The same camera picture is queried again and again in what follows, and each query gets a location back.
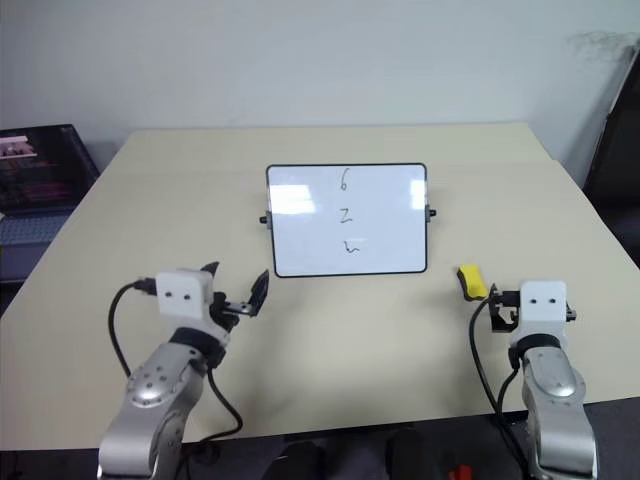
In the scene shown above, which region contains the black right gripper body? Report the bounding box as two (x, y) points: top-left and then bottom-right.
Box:
(497, 288), (578, 324)

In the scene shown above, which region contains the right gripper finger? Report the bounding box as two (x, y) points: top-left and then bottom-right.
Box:
(487, 282), (518, 333)

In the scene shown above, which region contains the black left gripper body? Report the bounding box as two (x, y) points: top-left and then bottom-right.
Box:
(208, 291), (252, 333)

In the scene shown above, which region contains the yellow and black eraser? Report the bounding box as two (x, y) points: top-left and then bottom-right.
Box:
(455, 264), (490, 303)

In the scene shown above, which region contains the black-framed tabletop whiteboard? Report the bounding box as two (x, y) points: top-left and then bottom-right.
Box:
(258, 161), (438, 281)

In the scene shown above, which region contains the dark rounded shape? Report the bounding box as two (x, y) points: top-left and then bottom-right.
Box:
(277, 428), (333, 480)

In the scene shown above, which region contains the open laptop computer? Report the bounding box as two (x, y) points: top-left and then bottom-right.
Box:
(0, 123), (102, 247)

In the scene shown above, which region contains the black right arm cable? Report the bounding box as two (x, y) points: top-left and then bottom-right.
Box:
(469, 294), (527, 480)

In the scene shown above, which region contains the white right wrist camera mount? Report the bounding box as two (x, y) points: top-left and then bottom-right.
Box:
(518, 279), (569, 342)

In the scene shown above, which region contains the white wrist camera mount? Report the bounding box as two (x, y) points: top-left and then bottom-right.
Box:
(155, 268), (215, 322)
(518, 279), (569, 342)

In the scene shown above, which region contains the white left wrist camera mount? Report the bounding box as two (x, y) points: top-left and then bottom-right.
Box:
(155, 268), (215, 322)

